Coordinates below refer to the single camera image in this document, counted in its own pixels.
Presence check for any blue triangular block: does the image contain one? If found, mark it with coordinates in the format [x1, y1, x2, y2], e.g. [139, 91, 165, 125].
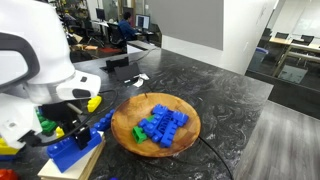
[45, 127, 103, 174]

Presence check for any black office chair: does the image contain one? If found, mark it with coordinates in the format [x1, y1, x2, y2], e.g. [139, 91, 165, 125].
[106, 22, 128, 48]

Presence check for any yellow two-stud toy block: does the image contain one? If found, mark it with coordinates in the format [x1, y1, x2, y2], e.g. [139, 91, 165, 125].
[86, 95, 103, 113]

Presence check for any white paper scrap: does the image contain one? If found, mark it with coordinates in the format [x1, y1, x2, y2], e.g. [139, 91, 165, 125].
[132, 72, 151, 89]

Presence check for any wooden meeting table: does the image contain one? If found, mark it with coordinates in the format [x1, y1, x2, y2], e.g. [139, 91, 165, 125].
[269, 35, 320, 78]

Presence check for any thin black table cable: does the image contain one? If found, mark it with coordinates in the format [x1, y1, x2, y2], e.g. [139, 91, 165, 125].
[197, 135, 235, 180]

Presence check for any blue waste bin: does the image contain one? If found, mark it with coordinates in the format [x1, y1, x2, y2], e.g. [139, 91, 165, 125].
[247, 46, 270, 73]

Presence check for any blue block under yellow block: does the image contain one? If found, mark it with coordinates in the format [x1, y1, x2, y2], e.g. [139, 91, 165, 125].
[0, 153, 20, 162]

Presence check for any round wooden bowl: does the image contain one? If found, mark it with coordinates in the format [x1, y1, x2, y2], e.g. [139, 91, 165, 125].
[110, 92, 202, 159]

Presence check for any blue toy building block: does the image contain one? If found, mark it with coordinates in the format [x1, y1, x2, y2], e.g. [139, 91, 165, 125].
[137, 116, 162, 144]
[171, 110, 190, 128]
[92, 108, 116, 132]
[159, 120, 180, 149]
[151, 103, 170, 118]
[155, 111, 175, 135]

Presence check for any seated person in blue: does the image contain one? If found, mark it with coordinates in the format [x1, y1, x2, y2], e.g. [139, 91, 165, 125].
[117, 11, 138, 42]

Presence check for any black box device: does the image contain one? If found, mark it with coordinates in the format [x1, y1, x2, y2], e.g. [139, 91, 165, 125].
[105, 56, 130, 72]

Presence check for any black flat pad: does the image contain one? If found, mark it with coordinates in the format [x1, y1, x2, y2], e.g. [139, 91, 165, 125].
[113, 62, 142, 84]

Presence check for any green two-stud toy block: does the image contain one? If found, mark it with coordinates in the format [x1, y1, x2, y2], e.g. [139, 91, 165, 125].
[39, 119, 58, 137]

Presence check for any light wooden box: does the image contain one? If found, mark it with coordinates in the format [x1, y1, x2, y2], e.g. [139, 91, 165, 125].
[37, 133, 107, 180]

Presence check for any small yellow single-stud block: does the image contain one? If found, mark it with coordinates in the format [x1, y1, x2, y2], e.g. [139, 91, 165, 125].
[55, 126, 66, 139]

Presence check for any red toy block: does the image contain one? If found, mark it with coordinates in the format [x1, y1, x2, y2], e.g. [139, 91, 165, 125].
[0, 168, 20, 180]

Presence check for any computer monitor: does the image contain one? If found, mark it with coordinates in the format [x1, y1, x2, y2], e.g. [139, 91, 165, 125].
[95, 7, 107, 22]
[134, 13, 151, 31]

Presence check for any large yellow toy block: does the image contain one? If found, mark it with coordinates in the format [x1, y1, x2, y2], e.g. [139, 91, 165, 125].
[0, 137, 21, 156]

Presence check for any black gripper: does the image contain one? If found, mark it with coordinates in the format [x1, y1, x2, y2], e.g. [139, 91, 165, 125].
[39, 99, 92, 151]

